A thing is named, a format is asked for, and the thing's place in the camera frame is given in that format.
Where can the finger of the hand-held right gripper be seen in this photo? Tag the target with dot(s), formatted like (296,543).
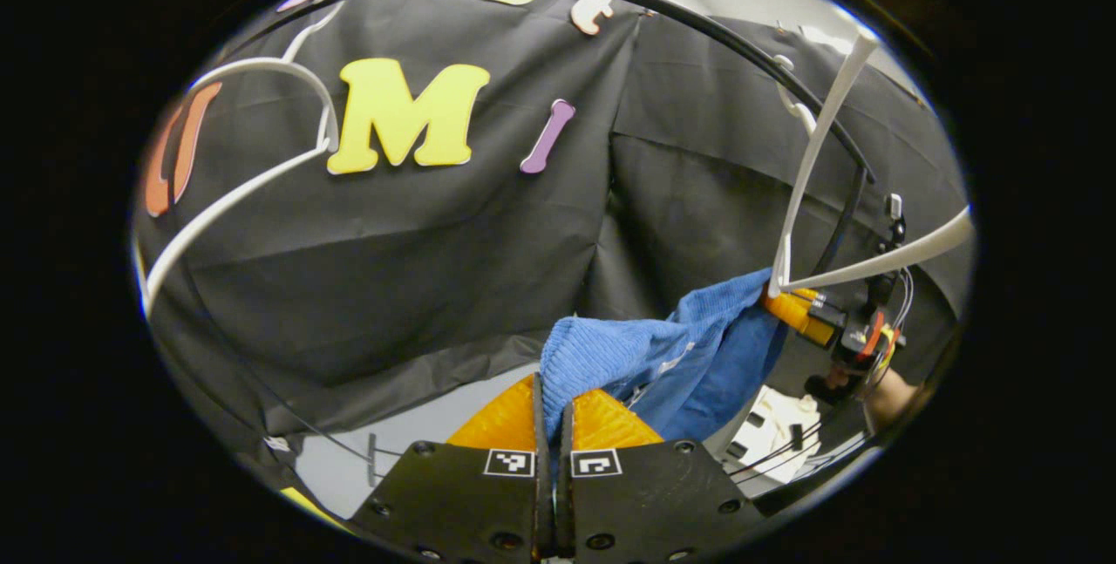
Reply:
(793,311)

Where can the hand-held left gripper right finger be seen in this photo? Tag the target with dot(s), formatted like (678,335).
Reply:
(565,503)

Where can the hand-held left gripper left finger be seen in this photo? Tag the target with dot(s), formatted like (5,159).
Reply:
(542,503)

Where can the white plastic hanger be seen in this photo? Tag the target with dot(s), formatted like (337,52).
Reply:
(329,135)
(915,248)

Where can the white fabric item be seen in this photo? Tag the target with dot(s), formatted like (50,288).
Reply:
(776,424)

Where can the black backdrop cloth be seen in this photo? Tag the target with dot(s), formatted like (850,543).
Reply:
(392,268)

